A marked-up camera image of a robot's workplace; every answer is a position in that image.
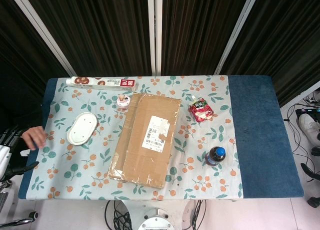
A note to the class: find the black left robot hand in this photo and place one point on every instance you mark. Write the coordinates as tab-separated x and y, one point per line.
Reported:
17	168

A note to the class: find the small pink cup toy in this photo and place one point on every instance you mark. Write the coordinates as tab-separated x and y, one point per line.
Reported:
123	102

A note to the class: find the long white wrap box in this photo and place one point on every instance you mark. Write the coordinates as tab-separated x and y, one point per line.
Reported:
107	83

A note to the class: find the white metal frame post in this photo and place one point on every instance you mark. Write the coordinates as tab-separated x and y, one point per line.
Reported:
237	32
155	32
47	37

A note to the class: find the black sleeved person forearm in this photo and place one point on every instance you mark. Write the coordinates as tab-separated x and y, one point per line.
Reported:
15	117

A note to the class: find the blue fabric table cover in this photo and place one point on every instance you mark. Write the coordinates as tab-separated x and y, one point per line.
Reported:
262	139

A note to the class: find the black chair base with caster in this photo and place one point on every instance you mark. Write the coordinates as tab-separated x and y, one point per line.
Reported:
32	215

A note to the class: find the white oval plastic tray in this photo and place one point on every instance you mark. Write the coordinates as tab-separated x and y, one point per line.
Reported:
82	128

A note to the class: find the bare person hand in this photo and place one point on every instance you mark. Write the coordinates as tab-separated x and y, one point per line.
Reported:
33	137

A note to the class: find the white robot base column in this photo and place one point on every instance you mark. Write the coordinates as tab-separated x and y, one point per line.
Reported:
156	220

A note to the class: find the floral fruit print tablecloth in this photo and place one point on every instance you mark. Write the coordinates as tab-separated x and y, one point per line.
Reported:
212	109

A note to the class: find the red spouted drink pouch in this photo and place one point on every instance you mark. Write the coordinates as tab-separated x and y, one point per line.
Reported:
201	111

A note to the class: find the small cola bottle blue cap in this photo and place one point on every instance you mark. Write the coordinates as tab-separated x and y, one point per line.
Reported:
215	156

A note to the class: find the brown cardboard shipping box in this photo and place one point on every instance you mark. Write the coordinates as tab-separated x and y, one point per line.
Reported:
140	159

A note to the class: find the white shoe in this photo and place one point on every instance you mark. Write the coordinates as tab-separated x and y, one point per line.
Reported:
310	127

